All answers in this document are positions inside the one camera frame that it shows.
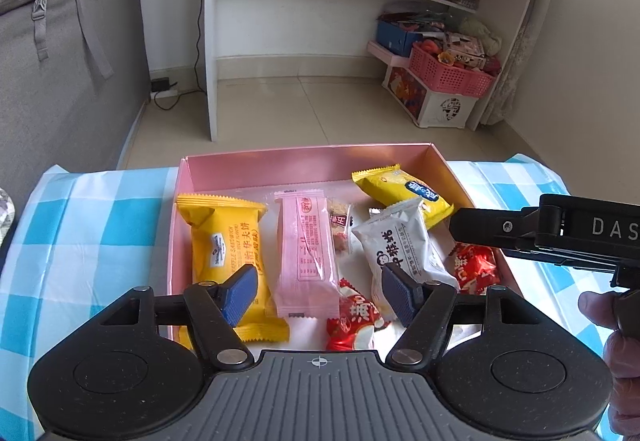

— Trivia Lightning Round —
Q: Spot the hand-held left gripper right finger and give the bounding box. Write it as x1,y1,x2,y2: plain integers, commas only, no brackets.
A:
381,265,544,372

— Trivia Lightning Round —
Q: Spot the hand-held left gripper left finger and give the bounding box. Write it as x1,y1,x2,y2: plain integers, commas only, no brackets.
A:
97,264,259,372

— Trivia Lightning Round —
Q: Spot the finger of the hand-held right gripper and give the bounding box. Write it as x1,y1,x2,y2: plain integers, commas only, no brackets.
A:
448,206,542,253

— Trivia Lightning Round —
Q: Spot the red white snack packet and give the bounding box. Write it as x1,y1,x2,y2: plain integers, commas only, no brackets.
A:
450,242,501,296
326,278,385,352

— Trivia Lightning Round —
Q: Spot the white packet with cartoon face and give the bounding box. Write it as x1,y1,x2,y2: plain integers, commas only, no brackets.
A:
351,196,460,317

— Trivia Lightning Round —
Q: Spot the large yellow snack packet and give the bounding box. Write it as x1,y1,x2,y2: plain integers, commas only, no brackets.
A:
175,193,291,344

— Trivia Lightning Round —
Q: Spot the pink snack packet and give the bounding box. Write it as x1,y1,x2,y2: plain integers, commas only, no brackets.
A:
274,191,341,320

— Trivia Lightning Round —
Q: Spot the small clear snack packet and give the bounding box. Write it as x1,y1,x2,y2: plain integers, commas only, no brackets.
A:
327,200,353,254

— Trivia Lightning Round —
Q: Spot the yellow packet with blue label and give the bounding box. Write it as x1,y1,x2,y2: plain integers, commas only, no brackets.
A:
351,164,455,227

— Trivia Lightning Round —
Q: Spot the pink cardboard box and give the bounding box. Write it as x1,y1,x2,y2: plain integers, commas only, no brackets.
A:
167,142,523,352

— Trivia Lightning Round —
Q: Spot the person's right hand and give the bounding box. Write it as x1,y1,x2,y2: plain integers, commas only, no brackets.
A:
577,290,640,441

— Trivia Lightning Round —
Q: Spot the white printed storage box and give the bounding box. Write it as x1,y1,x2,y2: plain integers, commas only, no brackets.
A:
382,66,478,129

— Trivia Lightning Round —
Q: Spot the blue checkered tablecloth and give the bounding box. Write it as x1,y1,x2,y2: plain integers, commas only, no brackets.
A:
0,153,640,422

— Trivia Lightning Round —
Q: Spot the large pink basket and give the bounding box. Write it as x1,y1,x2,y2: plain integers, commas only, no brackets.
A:
409,43,496,98

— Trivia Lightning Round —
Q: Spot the printed toy box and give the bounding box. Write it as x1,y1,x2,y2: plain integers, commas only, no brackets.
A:
442,33,486,66

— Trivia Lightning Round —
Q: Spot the pale green plush toy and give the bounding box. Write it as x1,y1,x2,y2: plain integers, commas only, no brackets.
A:
459,17,502,54

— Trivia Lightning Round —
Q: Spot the blue box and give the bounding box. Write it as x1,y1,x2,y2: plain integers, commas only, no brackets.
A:
376,21,431,56

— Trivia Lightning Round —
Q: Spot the grey sofa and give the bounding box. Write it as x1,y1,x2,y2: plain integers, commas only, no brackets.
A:
0,0,151,202

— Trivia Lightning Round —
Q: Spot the white shelf unit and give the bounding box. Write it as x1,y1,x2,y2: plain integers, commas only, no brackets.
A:
202,0,558,142

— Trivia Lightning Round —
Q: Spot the black power cable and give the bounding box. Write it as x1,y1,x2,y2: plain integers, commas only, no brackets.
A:
152,0,208,112

